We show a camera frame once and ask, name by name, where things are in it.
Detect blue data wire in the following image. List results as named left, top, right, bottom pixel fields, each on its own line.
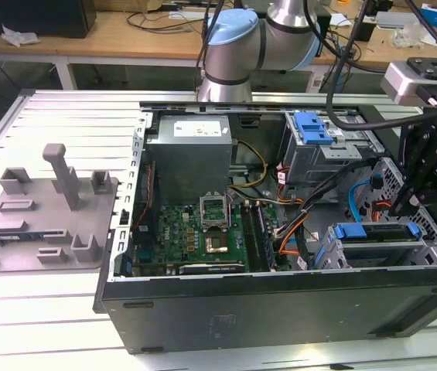
left=347, top=175, right=384, bottom=223

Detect metal socket cover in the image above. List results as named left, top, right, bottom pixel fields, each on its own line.
left=199, top=191, right=230, bottom=231

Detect yellow wires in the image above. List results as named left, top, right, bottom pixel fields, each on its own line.
left=229, top=139, right=268, bottom=191

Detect red black twisted wire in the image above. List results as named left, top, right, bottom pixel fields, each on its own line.
left=145, top=161, right=156, bottom=217

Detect wooden desk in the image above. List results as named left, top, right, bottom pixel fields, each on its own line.
left=0, top=9, right=437, bottom=78

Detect grey flat box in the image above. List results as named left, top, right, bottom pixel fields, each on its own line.
left=374, top=10, right=422, bottom=29

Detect black PC case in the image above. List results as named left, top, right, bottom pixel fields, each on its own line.
left=93, top=94, right=437, bottom=356

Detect CPU socket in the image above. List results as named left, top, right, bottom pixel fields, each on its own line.
left=204, top=231, right=229, bottom=254

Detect RAM stick on rack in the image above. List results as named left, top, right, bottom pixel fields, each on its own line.
left=0, top=233, right=46, bottom=241

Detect large black box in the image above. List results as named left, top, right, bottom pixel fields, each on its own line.
left=0, top=0, right=97, bottom=39

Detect black camera cable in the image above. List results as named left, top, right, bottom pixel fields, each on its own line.
left=326, top=0, right=405, bottom=132

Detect blue plastic latch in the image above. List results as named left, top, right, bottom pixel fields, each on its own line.
left=294, top=111, right=337, bottom=146

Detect small black box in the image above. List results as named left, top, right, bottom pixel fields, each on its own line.
left=353, top=21, right=377, bottom=43

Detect red orange power wire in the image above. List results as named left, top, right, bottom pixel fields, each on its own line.
left=371, top=199, right=392, bottom=222

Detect clear plastic bag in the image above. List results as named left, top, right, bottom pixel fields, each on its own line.
left=391, top=26, right=428, bottom=50

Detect hard disk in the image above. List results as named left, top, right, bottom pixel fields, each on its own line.
left=313, top=222, right=422, bottom=270

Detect black graphics card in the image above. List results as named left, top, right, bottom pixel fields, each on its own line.
left=179, top=261, right=246, bottom=276

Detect metal disk bay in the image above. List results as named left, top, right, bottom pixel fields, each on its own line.
left=312, top=222, right=437, bottom=270

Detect green motherboard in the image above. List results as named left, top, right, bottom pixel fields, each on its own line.
left=136, top=203, right=281, bottom=276

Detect black cable bundle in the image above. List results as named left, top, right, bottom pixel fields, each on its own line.
left=297, top=156, right=381, bottom=267

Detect installed RAM stick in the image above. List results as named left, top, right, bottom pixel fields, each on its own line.
left=256, top=203, right=278, bottom=271

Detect grey parts rack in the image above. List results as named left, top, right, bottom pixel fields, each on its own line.
left=0, top=143, right=121, bottom=274

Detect orange wire bundle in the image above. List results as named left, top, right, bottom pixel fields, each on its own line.
left=275, top=196, right=312, bottom=257

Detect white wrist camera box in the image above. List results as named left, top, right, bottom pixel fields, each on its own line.
left=380, top=60, right=430, bottom=106

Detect grey power supply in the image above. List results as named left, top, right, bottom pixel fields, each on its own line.
left=146, top=114, right=234, bottom=206

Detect metal drive cage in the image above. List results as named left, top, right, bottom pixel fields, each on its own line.
left=282, top=111, right=385, bottom=194

